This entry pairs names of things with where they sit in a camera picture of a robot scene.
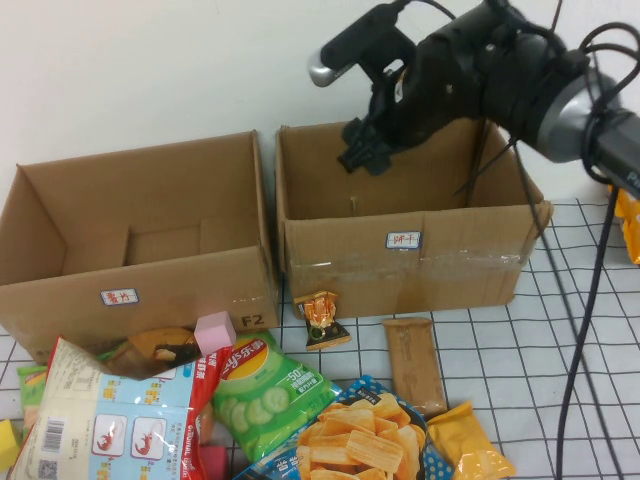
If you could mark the dark brown snack bag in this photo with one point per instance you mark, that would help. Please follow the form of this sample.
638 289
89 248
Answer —
150 350

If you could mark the brown snack bar packet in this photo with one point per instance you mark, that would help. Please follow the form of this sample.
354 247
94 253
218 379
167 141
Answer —
412 365

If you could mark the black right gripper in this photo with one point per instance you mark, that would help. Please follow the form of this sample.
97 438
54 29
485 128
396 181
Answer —
430 95

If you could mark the taped cardboard box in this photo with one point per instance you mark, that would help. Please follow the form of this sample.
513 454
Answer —
450 280

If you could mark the pink foam cube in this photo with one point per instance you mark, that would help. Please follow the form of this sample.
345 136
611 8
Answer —
215 335

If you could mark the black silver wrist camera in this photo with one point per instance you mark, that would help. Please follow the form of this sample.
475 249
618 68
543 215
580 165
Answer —
350 40

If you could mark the yellow foam cube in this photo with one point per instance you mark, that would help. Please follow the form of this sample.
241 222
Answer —
9 440

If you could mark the blue potato chips bag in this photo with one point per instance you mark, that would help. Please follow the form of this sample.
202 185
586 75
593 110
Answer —
350 440

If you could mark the cardboard box marked F2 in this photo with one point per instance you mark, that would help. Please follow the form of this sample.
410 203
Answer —
150 290

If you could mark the green cucumber Lays bag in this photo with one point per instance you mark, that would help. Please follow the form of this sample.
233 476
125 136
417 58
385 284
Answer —
270 395

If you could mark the small green Lays bag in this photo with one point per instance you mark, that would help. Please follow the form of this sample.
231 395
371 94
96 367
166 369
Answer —
32 390

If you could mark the yellow snack packet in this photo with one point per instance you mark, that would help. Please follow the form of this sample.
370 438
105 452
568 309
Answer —
470 445

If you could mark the small black orange snack packet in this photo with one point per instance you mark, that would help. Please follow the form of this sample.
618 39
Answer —
322 320

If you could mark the white red shrimp strips bag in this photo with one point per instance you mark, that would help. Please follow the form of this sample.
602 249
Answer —
100 400

